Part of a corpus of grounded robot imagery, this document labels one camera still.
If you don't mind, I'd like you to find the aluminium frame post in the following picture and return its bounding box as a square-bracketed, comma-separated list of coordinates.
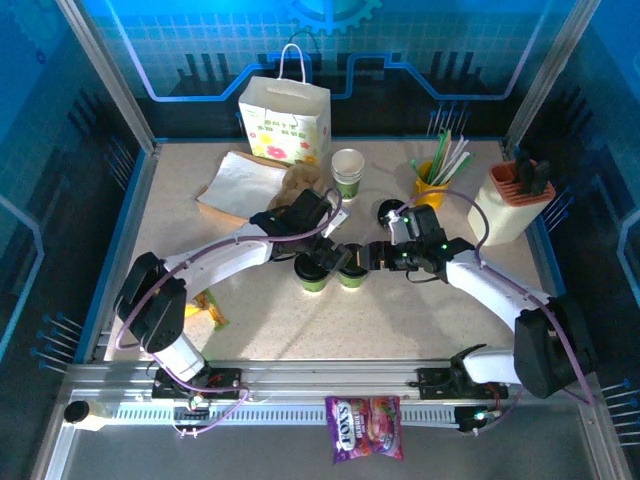
[503, 0, 602, 147]
[53, 0, 162, 154]

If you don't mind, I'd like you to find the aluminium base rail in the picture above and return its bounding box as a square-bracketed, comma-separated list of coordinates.
[58, 359, 604, 407]

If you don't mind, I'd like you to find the LED controller module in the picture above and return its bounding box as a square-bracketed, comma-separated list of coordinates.
[172, 387, 211, 416]
[457, 405, 501, 435]

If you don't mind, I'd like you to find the floral print paper bag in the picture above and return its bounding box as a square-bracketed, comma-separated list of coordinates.
[237, 43, 333, 169]

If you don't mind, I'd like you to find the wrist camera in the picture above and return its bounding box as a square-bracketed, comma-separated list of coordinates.
[384, 208, 414, 246]
[322, 206, 352, 239]

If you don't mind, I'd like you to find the black cutlery handle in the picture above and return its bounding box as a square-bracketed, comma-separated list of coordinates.
[514, 149, 535, 195]
[529, 159, 554, 198]

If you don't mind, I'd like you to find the brown pulp cup carrier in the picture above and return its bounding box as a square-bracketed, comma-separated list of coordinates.
[267, 162, 325, 214]

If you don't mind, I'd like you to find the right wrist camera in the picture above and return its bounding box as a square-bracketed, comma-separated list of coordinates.
[384, 208, 414, 246]

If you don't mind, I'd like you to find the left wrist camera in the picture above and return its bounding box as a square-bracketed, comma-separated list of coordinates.
[322, 206, 352, 239]

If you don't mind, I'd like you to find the yellow green snack packet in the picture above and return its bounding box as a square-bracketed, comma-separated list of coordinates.
[183, 288, 231, 332]

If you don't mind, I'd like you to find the purple candy bag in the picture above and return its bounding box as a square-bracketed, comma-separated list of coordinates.
[324, 394, 405, 466]

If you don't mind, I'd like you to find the white bottle with black cap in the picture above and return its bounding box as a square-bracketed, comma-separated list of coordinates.
[63, 399, 114, 432]

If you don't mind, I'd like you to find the yellow straw holder cup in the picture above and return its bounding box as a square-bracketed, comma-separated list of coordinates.
[411, 160, 451, 211]

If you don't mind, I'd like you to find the beige cutlery holder orange top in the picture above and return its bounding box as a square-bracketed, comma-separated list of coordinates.
[467, 158, 557, 247]

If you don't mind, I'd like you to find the green and white wrapped straw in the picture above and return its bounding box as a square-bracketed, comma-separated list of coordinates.
[443, 152, 475, 185]

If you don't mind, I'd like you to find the white slotted cable duct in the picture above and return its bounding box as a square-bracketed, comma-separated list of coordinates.
[107, 402, 462, 428]

